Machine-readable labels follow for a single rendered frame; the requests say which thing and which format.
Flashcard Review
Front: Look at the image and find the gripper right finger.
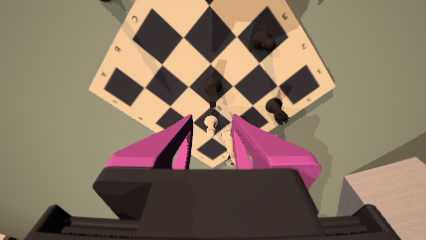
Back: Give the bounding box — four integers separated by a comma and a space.
232, 114, 321, 190

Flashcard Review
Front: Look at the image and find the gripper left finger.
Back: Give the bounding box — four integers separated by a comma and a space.
103, 114, 193, 169

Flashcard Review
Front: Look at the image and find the tan and black chessboard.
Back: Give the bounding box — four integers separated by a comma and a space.
89, 0, 335, 168

